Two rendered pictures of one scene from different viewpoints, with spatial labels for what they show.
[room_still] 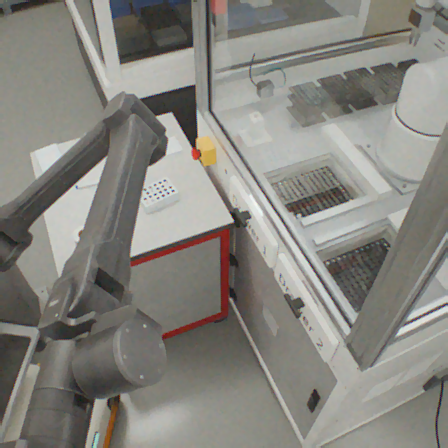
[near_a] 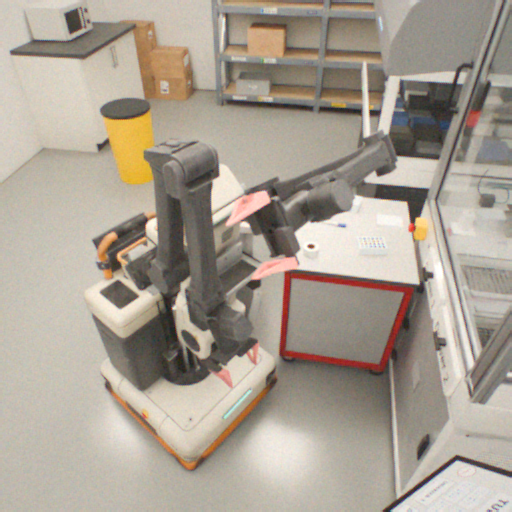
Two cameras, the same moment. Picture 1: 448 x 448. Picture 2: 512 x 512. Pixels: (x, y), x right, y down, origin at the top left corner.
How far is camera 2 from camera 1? 0.45 m
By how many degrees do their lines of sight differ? 25
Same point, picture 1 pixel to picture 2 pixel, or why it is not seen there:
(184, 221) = (382, 269)
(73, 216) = (308, 236)
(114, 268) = not seen: hidden behind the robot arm
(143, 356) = (342, 196)
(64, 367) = (302, 197)
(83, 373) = (312, 194)
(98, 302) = not seen: hidden behind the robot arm
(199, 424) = (322, 436)
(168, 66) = (418, 167)
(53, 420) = (289, 208)
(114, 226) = (349, 172)
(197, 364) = (342, 395)
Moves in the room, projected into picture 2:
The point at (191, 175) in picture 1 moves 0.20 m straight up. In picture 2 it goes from (402, 244) to (412, 209)
